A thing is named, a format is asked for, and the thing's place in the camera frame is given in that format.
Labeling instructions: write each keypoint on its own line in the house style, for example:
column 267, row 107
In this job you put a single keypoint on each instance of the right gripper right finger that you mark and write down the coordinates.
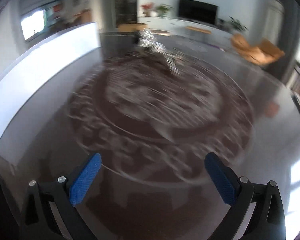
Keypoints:
column 268, row 218

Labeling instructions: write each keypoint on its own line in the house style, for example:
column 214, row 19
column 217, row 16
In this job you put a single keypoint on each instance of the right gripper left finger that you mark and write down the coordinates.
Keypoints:
column 67, row 191

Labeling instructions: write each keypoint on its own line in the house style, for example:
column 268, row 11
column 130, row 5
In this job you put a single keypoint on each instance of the white cardboard storage box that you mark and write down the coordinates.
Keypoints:
column 40, row 63

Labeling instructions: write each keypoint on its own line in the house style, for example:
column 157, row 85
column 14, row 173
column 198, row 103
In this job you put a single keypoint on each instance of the orange lounge chair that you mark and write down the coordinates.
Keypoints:
column 262, row 54

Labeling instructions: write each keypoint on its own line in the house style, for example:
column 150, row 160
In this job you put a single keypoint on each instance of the white tv cabinet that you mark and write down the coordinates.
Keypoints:
column 195, row 31

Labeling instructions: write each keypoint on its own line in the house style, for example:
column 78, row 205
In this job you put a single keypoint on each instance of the green potted plant right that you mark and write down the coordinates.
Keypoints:
column 235, row 26

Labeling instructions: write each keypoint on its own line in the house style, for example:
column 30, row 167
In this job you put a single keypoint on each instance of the green potted plant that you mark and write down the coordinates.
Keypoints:
column 163, row 10
column 235, row 26

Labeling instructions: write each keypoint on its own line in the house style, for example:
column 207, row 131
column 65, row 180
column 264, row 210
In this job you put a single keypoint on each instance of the black television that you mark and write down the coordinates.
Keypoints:
column 197, row 11

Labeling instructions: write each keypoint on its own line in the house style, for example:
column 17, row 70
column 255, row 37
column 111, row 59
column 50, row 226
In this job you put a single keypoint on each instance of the green potted plant left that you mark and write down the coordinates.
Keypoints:
column 163, row 10

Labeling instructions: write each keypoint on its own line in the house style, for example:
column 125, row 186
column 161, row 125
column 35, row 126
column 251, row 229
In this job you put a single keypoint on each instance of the red flower plant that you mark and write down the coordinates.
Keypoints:
column 147, row 8

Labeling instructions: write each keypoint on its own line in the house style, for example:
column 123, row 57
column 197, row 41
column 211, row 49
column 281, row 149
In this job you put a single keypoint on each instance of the dark display cabinet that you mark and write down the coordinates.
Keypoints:
column 126, row 11

